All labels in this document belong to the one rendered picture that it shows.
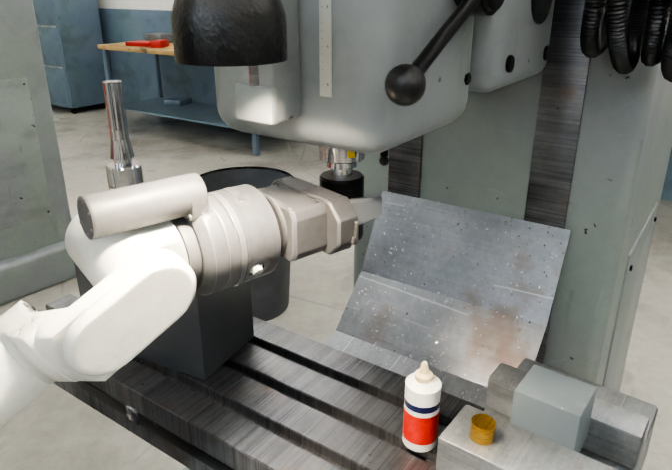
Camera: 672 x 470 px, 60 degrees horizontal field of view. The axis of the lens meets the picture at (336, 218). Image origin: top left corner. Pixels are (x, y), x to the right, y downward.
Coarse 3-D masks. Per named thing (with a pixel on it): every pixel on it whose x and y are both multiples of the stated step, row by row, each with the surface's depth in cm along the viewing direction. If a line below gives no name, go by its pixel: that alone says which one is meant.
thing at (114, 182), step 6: (132, 174) 79; (138, 174) 80; (108, 180) 80; (114, 180) 79; (120, 180) 79; (126, 180) 79; (132, 180) 80; (138, 180) 80; (108, 186) 81; (114, 186) 79; (120, 186) 79
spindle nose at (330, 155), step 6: (324, 150) 59; (330, 150) 58; (336, 150) 58; (342, 150) 58; (324, 156) 59; (330, 156) 58; (336, 156) 58; (342, 156) 58; (360, 156) 59; (330, 162) 59; (336, 162) 58; (342, 162) 58; (348, 162) 58; (354, 162) 59
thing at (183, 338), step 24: (240, 288) 83; (192, 312) 75; (216, 312) 78; (240, 312) 84; (168, 336) 79; (192, 336) 77; (216, 336) 79; (240, 336) 85; (168, 360) 81; (192, 360) 78; (216, 360) 80
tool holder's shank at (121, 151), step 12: (108, 84) 75; (120, 84) 76; (108, 96) 76; (120, 96) 77; (108, 108) 77; (120, 108) 77; (108, 120) 78; (120, 120) 77; (120, 132) 78; (120, 144) 78; (120, 156) 79; (132, 156) 80
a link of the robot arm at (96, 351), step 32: (160, 256) 44; (96, 288) 43; (128, 288) 42; (160, 288) 44; (192, 288) 46; (0, 320) 44; (32, 320) 43; (64, 320) 42; (96, 320) 42; (128, 320) 43; (160, 320) 45; (32, 352) 42; (64, 352) 42; (96, 352) 43; (128, 352) 45
